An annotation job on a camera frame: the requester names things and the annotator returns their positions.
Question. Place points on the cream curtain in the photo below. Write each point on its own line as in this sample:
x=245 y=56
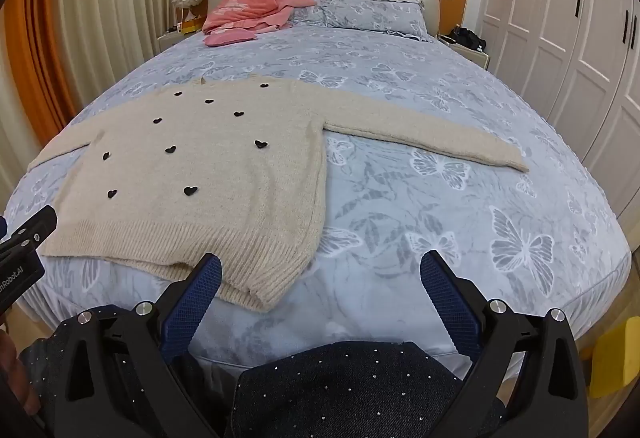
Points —
x=115 y=8

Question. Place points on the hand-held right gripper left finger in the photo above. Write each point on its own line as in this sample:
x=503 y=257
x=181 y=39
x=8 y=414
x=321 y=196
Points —
x=192 y=308

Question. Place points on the pink crumpled garment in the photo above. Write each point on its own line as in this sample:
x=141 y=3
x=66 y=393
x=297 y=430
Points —
x=255 y=5

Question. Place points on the person's dark speckled pants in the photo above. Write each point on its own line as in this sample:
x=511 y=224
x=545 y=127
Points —
x=350 y=388

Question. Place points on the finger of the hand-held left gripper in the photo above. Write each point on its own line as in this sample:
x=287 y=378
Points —
x=37 y=222

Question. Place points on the pink folded cloth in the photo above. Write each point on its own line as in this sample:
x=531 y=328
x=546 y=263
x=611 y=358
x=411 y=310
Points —
x=225 y=38

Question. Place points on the orange curtain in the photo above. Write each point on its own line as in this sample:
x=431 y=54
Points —
x=35 y=28

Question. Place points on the small yellow box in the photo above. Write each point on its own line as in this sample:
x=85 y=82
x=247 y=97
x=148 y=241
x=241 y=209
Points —
x=188 y=28

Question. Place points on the white wardrobe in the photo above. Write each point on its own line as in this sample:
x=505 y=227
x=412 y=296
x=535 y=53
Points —
x=550 y=18

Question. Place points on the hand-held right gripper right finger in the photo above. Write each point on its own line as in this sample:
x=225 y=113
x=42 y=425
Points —
x=450 y=305

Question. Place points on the beige nightstand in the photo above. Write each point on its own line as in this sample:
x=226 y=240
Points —
x=475 y=58

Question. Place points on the yellow stool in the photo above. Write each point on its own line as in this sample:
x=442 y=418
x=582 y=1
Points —
x=612 y=358

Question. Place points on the beige sweater with black hearts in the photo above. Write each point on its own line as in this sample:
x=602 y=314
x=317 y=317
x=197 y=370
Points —
x=225 y=168

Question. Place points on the black bag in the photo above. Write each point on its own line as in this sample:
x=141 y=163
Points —
x=465 y=39

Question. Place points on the butterfly print pillow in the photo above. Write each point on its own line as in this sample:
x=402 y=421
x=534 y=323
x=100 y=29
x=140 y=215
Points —
x=375 y=13

